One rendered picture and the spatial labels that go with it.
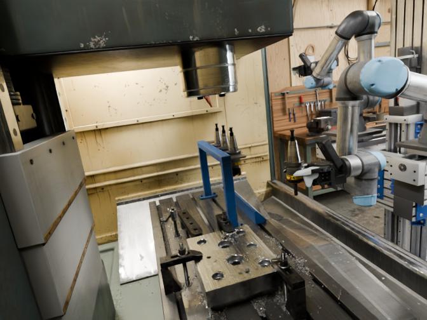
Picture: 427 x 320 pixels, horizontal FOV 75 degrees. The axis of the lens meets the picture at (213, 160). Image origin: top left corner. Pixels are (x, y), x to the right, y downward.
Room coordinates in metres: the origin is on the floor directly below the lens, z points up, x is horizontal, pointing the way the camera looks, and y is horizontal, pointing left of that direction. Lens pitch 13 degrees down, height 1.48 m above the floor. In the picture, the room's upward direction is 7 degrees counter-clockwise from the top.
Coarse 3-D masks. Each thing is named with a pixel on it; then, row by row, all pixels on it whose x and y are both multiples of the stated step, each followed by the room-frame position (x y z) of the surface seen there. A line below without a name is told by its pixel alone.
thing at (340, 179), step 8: (344, 160) 0.90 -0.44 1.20; (336, 168) 0.90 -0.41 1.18; (344, 168) 0.90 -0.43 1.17; (320, 176) 0.87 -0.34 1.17; (328, 176) 0.88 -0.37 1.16; (336, 176) 0.90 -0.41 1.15; (344, 176) 0.90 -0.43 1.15; (312, 184) 0.90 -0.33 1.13; (320, 184) 0.88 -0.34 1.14; (328, 184) 0.89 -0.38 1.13; (336, 184) 0.89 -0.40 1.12
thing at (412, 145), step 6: (396, 144) 1.20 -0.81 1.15; (402, 144) 1.17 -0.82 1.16; (408, 144) 1.15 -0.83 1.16; (414, 144) 1.13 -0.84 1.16; (420, 144) 1.12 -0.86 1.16; (414, 150) 1.14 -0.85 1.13; (420, 150) 1.11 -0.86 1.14; (426, 150) 1.07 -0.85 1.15; (402, 156) 1.13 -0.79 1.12; (408, 156) 1.13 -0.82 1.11; (414, 156) 1.14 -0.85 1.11; (420, 156) 1.13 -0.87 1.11; (426, 162) 1.04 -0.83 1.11
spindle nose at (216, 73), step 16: (192, 48) 0.75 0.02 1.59; (208, 48) 0.74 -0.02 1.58; (224, 48) 0.76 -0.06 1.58; (192, 64) 0.75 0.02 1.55; (208, 64) 0.74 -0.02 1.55; (224, 64) 0.76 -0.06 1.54; (192, 80) 0.76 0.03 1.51; (208, 80) 0.74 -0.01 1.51; (224, 80) 0.75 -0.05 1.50; (192, 96) 0.76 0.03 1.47
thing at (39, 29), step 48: (0, 0) 0.60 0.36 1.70; (48, 0) 0.62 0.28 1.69; (96, 0) 0.64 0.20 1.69; (144, 0) 0.66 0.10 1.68; (192, 0) 0.69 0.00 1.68; (240, 0) 0.72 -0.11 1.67; (288, 0) 0.75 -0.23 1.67; (0, 48) 0.60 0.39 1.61; (48, 48) 0.62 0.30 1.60; (96, 48) 0.64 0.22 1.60; (144, 48) 0.67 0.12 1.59; (240, 48) 0.86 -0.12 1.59
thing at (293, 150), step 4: (296, 140) 0.87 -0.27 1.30; (288, 144) 0.88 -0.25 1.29; (292, 144) 0.87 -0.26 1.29; (296, 144) 0.87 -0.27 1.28; (288, 148) 0.88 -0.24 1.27; (292, 148) 0.87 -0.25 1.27; (296, 148) 0.87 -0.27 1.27; (288, 152) 0.87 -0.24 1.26; (292, 152) 0.86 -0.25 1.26; (296, 152) 0.86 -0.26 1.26; (288, 156) 0.87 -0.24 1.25; (292, 156) 0.86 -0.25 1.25; (296, 156) 0.86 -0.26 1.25; (300, 156) 0.87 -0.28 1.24; (288, 160) 0.87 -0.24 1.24; (292, 160) 0.86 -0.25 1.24; (296, 160) 0.86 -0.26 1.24; (300, 160) 0.86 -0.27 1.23
